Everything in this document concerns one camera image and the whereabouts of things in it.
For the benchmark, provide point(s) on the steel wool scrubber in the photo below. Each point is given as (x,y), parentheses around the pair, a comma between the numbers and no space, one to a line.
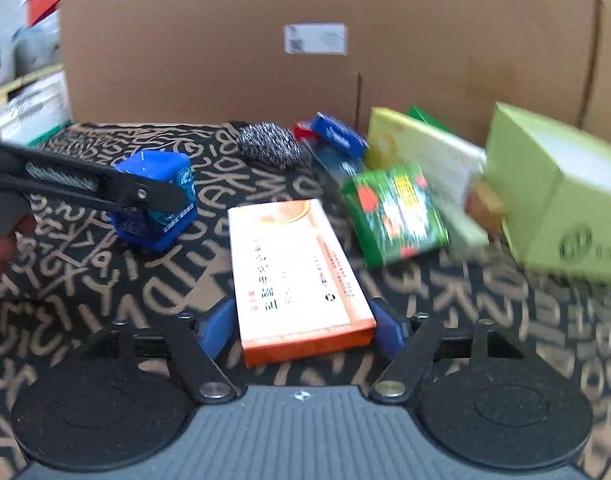
(268,142)

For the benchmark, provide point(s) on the light green box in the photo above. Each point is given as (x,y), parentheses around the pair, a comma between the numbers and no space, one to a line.
(535,185)

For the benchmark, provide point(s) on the orange and white box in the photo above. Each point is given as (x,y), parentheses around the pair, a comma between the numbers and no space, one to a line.
(290,280)

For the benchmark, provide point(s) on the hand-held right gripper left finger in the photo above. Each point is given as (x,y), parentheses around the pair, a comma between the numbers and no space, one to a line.
(216,326)

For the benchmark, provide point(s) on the small blue box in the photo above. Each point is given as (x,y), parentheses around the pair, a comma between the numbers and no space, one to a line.
(338,132)

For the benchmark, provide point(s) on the dark blue packet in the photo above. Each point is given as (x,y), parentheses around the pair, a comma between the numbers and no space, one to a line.
(335,162)

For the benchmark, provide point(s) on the person's left hand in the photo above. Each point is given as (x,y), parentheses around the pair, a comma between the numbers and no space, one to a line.
(0,260)

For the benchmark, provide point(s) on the white plastic bag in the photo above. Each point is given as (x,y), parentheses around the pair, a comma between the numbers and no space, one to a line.
(35,45)

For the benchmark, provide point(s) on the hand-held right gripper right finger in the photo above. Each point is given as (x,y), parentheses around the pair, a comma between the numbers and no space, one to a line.
(389,331)

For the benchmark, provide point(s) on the dark green box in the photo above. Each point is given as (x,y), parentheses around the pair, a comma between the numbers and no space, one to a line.
(428,116)

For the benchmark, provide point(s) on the white and green box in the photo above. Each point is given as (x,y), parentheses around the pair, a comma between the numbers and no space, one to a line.
(30,107)

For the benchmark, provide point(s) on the white shipping label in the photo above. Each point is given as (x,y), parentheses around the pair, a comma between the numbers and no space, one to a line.
(315,39)

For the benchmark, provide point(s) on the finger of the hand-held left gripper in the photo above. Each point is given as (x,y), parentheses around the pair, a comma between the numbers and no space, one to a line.
(135,192)

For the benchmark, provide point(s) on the plain cardboard box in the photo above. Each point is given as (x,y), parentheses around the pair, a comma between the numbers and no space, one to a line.
(610,60)

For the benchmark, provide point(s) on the yellow and white box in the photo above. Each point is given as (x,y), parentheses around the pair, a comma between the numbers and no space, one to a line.
(425,147)

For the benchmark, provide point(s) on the large cardboard box with label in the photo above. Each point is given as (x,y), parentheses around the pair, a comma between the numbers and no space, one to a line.
(210,35)

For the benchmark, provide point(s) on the black patterned blanket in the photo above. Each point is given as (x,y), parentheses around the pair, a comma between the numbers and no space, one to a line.
(135,285)

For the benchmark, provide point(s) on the blue cube box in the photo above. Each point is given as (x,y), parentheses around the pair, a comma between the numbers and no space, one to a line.
(155,167)

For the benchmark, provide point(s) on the gold box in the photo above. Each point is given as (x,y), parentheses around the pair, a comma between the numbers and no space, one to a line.
(485,205)

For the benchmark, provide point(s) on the green packet with red spots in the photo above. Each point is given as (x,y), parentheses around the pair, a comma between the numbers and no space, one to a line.
(395,215)

